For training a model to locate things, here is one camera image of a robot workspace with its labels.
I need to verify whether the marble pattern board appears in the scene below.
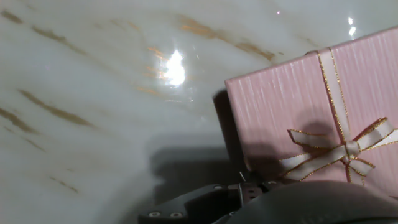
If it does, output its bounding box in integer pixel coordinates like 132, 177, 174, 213
0, 0, 398, 224

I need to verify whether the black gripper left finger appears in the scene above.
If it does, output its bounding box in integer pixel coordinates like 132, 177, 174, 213
137, 183, 243, 224

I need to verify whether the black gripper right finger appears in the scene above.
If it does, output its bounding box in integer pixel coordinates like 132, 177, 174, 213
238, 179, 282, 206

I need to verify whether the pink gift box lid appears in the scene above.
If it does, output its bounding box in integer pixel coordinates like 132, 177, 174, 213
224, 26, 398, 200

